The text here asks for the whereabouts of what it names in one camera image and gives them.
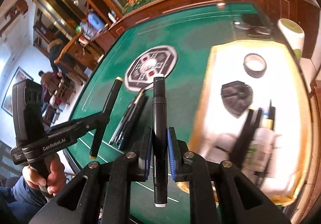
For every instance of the white bottle green plant label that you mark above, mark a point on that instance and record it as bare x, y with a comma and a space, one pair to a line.
258, 155

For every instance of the black tape roll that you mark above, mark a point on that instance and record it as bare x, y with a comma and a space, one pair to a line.
254, 65

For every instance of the eyeglasses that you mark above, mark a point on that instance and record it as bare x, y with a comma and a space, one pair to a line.
254, 25

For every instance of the blue water jug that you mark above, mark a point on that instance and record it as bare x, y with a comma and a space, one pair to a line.
95, 21

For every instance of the yellow black pen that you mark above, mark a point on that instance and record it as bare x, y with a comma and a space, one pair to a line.
270, 121

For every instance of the white bottle red label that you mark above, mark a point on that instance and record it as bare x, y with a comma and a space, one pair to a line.
217, 147

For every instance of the white green stool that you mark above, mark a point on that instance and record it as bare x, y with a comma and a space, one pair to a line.
294, 35

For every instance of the black marker grey cap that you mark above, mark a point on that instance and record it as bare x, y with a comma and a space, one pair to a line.
160, 142

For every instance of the black marker tan band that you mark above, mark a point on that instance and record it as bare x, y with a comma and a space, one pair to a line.
138, 100

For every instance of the black marker yellow ends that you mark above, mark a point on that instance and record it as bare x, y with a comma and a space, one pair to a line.
107, 108

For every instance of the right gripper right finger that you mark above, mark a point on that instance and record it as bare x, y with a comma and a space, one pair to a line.
219, 193

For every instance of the operator left hand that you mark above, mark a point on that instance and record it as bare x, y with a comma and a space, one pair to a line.
55, 181

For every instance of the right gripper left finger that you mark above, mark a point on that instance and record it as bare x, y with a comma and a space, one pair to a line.
101, 193

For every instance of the clear ballpoint pen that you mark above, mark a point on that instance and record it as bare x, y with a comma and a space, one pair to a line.
124, 125

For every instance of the round table control panel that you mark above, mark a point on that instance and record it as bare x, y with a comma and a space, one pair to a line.
153, 62

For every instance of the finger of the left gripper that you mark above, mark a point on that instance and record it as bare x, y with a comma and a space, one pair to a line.
97, 121

